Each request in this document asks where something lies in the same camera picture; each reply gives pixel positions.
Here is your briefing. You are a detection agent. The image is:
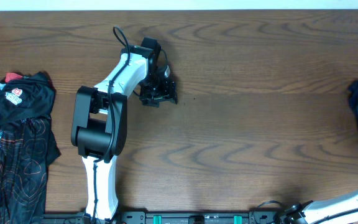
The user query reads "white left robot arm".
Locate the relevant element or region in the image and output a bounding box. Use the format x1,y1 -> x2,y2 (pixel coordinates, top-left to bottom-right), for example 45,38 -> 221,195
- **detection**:
71,44 -> 178,223

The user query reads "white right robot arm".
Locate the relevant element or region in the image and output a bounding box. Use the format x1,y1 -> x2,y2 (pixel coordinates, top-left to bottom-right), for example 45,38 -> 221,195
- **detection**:
275,190 -> 358,224

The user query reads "black patterned garment pile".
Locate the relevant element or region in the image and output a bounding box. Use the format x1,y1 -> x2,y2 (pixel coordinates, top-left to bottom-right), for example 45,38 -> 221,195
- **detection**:
0,72 -> 60,223

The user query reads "black mounting rail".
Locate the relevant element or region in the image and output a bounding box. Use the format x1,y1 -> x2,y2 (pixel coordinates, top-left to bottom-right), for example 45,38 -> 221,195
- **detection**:
39,210 -> 293,224

